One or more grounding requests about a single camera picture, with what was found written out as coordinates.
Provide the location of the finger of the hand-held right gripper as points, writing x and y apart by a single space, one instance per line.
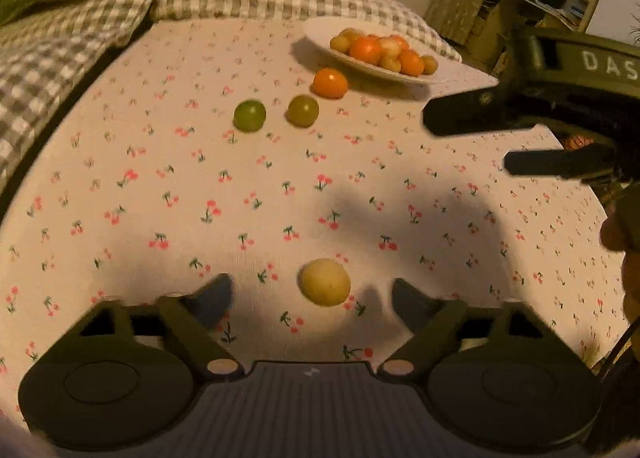
550 162
460 112

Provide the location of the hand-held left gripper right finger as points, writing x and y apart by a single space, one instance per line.
407 298

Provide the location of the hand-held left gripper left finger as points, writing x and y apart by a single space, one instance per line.
217 295

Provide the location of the pale yellow round fruit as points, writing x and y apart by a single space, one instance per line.
325 283

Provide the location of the orange mandarin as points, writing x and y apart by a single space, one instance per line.
411 63
365 49
330 82

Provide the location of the white ribbed plate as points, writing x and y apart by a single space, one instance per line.
316 30

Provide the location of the person's right hand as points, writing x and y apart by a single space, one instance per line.
612 238

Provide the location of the pink white round fruit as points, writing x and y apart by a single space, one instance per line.
395 43

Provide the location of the cherry print blanket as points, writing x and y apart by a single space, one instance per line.
150 188

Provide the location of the green round fruit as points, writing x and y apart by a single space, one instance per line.
302 110
250 115

